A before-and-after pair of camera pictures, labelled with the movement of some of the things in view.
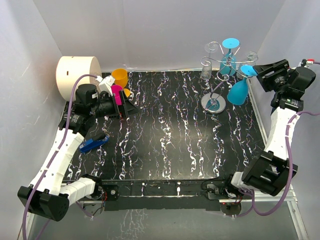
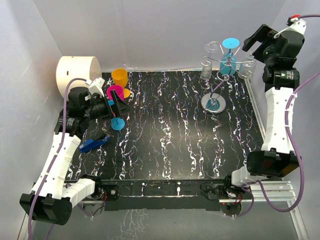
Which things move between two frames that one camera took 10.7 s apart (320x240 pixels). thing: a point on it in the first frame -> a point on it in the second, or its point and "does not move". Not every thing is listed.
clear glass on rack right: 252,57 does not move
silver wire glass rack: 213,102 does not move
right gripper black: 280,68 -> 262,34
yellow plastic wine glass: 120,76 does not move
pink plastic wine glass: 115,89 does not move
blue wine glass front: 238,91 -> 117,124
